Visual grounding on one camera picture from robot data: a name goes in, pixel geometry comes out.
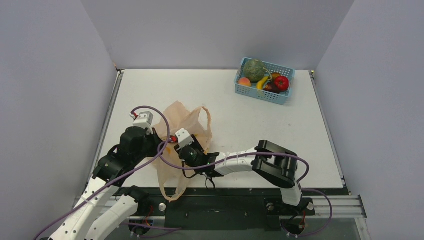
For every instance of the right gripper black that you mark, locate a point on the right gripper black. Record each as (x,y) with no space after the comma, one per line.
(182,147)

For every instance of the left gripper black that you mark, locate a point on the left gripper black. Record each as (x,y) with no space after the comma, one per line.
(157,141)

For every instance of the fake green melon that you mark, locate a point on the fake green melon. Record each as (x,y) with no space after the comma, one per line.
(255,70)

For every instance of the fake dark plum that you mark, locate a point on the fake dark plum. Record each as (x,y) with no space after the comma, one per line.
(272,88)

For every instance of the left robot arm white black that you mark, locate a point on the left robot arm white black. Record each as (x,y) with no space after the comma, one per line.
(112,170)

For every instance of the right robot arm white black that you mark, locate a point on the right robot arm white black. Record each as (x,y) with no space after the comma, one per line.
(275,164)

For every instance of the fake peach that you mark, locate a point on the fake peach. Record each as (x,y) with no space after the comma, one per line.
(244,81)

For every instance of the fake yellow banana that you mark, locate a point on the fake yellow banana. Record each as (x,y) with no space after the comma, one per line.
(260,84)

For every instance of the fake brown kiwi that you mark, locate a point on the fake brown kiwi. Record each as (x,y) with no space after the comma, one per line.
(274,75)

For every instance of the fake red tomato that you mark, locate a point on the fake red tomato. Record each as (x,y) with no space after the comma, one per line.
(282,83)

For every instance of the light blue plastic basket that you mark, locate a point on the light blue plastic basket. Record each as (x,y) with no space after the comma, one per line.
(252,92)

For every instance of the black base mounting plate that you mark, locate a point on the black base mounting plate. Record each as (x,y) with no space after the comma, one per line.
(220,209)

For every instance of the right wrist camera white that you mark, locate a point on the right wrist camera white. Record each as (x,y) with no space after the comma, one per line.
(184,136)

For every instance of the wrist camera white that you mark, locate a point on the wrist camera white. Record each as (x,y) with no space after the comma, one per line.
(184,136)
(143,120)

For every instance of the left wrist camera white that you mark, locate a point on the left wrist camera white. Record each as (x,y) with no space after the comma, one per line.
(143,120)

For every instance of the aluminium rail frame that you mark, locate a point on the aluminium rail frame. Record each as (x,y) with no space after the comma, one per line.
(329,207)

